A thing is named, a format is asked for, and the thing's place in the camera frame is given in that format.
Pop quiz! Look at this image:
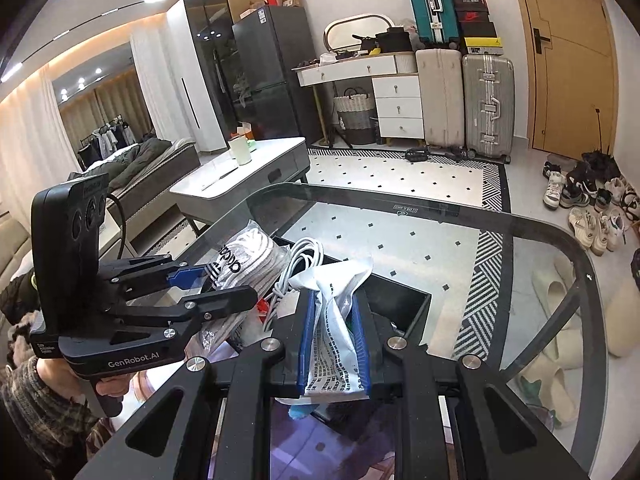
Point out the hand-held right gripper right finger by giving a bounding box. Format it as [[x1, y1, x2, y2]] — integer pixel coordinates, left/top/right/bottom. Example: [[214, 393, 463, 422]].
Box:
[[350, 295, 591, 480]]

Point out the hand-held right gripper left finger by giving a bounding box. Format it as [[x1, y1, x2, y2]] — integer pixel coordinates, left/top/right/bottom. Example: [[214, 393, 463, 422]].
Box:
[[75, 290, 318, 480]]

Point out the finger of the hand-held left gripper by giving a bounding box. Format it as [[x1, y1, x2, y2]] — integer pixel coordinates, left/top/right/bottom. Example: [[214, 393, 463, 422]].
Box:
[[122, 284, 259, 325], [97, 254, 207, 302]]

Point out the white printed plastic packet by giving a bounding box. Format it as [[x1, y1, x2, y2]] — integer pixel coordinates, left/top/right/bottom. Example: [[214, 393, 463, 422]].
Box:
[[287, 257, 376, 403]]

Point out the white red-edged packet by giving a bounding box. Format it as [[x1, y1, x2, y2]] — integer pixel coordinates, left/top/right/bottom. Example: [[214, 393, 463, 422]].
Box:
[[252, 297, 273, 331]]

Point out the striped sock packet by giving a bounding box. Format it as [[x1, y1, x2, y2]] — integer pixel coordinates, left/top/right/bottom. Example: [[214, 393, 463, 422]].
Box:
[[200, 220, 293, 356]]

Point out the black storage box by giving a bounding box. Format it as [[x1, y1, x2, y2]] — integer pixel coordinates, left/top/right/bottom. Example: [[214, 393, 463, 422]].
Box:
[[220, 234, 433, 431]]

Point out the white cable coil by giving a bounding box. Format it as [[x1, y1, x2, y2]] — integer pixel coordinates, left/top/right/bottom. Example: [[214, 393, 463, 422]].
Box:
[[260, 237, 326, 331]]

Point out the person's left forearm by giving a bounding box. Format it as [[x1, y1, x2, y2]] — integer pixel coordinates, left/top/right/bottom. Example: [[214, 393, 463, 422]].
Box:
[[0, 320, 116, 461]]

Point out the person's left hand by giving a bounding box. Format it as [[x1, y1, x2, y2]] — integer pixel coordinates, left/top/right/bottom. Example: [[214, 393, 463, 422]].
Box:
[[37, 359, 151, 411]]

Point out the beige sofa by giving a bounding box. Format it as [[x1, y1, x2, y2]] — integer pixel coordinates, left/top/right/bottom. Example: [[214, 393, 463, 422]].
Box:
[[0, 210, 38, 301]]

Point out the printed table mat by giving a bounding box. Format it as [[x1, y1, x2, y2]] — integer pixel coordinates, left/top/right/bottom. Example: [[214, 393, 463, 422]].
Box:
[[85, 350, 451, 480]]

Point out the thin dark pen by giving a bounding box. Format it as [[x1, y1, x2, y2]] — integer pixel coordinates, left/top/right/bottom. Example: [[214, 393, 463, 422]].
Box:
[[200, 166, 240, 191]]

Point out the bed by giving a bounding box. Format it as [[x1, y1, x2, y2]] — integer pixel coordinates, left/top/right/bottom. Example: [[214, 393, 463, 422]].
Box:
[[67, 137, 201, 221]]

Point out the dark green duvet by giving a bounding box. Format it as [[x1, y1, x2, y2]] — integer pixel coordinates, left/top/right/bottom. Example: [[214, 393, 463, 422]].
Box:
[[105, 137, 173, 191]]

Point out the clothes rack with clothes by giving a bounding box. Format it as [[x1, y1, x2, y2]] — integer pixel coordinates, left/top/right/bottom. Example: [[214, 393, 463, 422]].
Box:
[[75, 117, 138, 161]]

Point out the pale cup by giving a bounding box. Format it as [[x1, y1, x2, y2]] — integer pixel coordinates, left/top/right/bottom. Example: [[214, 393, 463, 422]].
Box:
[[228, 137, 252, 166]]

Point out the brown curtain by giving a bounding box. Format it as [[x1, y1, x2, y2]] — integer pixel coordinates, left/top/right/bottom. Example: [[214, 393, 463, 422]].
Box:
[[60, 72, 156, 146]]

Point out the white coffee table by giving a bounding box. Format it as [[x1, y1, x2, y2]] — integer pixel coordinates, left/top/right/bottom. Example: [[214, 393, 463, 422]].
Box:
[[169, 136, 312, 233]]

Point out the black white patterned rug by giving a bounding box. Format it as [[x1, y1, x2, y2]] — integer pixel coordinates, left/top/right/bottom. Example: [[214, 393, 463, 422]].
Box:
[[155, 147, 511, 361]]

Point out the beige slipper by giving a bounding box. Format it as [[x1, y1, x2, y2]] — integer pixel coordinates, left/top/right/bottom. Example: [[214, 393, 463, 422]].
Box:
[[531, 260, 578, 313], [517, 367, 578, 428], [537, 327, 603, 368]]

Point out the white curtain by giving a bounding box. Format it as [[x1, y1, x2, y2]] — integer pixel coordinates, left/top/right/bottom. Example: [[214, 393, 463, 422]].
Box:
[[130, 17, 176, 143]]

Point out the white wardrobe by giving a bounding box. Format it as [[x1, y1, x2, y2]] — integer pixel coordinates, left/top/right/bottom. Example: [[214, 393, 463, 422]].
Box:
[[165, 0, 228, 153]]

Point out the tall dark glass cabinet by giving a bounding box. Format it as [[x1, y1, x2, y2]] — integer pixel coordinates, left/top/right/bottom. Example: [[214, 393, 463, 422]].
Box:
[[182, 0, 261, 143]]

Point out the dark grey fridge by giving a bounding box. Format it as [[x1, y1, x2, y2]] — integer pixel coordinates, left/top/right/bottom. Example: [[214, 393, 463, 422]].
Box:
[[231, 5, 321, 143]]

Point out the woven laundry basket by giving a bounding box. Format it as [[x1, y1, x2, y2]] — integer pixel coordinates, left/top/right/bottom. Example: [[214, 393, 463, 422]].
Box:
[[332, 87, 377, 145]]

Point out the white dressing table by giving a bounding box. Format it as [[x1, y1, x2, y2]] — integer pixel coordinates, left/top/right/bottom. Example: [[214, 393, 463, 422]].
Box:
[[292, 51, 426, 143]]

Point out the pile of worn sneakers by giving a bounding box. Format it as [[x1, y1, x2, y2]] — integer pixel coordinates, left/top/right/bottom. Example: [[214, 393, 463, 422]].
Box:
[[542, 152, 640, 257]]

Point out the cream trash bin black liner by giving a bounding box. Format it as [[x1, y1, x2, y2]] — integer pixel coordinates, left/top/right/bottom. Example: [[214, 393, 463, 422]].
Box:
[[607, 247, 640, 358]]

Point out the beige suitcase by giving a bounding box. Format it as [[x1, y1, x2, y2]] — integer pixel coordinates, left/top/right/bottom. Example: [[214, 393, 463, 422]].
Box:
[[415, 47, 466, 150]]

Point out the silver suitcase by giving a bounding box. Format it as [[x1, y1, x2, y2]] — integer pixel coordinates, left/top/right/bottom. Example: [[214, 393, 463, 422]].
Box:
[[461, 54, 516, 163]]

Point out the oval mirror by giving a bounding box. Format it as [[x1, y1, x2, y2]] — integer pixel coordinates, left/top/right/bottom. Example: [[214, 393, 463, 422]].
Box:
[[324, 11, 396, 53]]

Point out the black umbrella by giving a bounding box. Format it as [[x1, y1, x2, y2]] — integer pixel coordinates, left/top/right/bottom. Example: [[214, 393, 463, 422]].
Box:
[[580, 106, 618, 173]]

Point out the black bag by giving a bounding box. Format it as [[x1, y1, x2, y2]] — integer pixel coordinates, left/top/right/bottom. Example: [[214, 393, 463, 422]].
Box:
[[374, 27, 411, 53]]

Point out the yellow black box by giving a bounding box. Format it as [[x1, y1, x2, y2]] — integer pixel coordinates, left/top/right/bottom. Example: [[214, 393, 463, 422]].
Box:
[[462, 36, 502, 57]]

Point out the wooden door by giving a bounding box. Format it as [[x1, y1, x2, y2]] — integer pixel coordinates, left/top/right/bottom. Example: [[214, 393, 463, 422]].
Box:
[[505, 0, 618, 153]]

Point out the teal suitcase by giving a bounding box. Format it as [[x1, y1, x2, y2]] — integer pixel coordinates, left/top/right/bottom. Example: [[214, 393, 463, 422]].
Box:
[[404, 0, 460, 46]]

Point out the plain black shoe box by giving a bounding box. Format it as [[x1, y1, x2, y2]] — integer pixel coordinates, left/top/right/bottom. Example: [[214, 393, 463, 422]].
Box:
[[460, 21, 498, 40]]

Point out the black shoe box red logo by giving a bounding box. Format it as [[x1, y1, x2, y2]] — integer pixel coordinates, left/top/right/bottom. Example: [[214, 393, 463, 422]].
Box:
[[455, 1, 493, 25]]

